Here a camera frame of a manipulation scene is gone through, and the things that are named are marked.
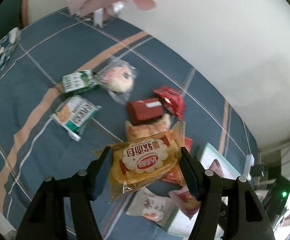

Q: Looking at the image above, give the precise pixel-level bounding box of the pink purple snack packet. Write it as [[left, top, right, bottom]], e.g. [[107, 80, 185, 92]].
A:
[[169, 159, 224, 219]]

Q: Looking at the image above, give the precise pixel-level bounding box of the white mushroom biscuit packet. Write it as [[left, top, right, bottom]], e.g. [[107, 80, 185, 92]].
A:
[[126, 187, 176, 226]]

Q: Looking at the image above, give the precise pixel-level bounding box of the yellow soft bread packet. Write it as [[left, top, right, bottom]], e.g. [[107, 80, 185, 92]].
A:
[[92, 121, 187, 204]]

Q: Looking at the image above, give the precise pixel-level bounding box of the black power adapter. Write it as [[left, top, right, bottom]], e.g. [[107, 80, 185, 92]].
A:
[[250, 164, 266, 178]]

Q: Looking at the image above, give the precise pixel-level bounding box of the white power strip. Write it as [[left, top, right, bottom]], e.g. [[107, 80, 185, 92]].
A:
[[243, 154, 255, 181]]

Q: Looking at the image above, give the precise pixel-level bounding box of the white tray green rim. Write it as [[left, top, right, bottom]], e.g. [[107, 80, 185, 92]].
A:
[[180, 147, 251, 239]]

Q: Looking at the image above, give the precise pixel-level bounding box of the blue plaid tablecloth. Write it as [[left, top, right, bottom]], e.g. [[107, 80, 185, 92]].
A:
[[0, 9, 258, 229]]

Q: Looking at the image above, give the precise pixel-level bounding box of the red gold flat packet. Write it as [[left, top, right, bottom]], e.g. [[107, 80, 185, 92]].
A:
[[160, 137, 193, 186]]

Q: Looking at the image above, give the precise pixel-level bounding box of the green white cracker packet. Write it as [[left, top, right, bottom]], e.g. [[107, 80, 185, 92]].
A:
[[51, 95, 102, 142]]

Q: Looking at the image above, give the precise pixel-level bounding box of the orange bread snack packet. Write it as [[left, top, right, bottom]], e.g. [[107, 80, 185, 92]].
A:
[[125, 114, 170, 141]]

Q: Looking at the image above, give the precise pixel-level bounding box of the dark green snack packet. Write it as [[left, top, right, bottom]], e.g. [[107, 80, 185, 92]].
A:
[[62, 69, 98, 95]]

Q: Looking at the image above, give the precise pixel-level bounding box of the red crinkled snack packet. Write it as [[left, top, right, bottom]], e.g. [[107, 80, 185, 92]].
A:
[[153, 85, 186, 120]]

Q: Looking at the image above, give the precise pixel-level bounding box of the dark red box snack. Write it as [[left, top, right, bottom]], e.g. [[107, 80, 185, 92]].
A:
[[127, 98, 163, 126]]

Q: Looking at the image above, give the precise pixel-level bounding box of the clear bun package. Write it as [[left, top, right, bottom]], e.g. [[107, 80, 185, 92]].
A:
[[93, 56, 137, 105]]

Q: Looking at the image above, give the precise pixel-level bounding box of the blue white tissue pack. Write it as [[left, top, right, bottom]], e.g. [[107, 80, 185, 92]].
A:
[[0, 27, 21, 69]]

